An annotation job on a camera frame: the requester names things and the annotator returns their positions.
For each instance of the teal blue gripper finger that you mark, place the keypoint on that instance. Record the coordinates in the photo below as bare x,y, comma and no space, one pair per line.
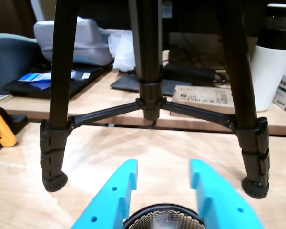
107,205
221,205

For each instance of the black mesh pen holder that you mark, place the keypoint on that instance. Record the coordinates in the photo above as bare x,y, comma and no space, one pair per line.
162,217

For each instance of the brown cardboard box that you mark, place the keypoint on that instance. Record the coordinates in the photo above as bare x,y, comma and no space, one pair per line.
200,95

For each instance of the grey flat laptop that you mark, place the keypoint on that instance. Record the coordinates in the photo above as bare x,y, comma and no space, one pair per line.
126,83

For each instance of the black laptop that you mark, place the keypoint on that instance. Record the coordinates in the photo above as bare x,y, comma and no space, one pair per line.
85,82

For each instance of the orange plastic robot part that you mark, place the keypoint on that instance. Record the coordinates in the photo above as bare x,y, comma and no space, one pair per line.
4,128

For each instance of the white thermos with black lid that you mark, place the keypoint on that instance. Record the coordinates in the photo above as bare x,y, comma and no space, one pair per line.
267,76

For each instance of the blue white paper packet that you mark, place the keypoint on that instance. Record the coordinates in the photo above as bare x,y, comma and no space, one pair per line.
32,78

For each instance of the white booklet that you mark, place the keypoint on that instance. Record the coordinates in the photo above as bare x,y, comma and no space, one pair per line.
0,97

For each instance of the white plastic bag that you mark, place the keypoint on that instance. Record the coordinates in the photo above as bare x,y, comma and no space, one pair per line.
124,50

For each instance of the white grey bag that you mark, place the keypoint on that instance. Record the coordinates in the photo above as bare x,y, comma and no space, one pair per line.
88,45

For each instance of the grey green office chair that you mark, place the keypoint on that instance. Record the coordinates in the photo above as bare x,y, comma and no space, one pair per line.
12,55

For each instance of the black camera tripod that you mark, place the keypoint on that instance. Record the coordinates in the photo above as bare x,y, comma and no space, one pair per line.
150,100

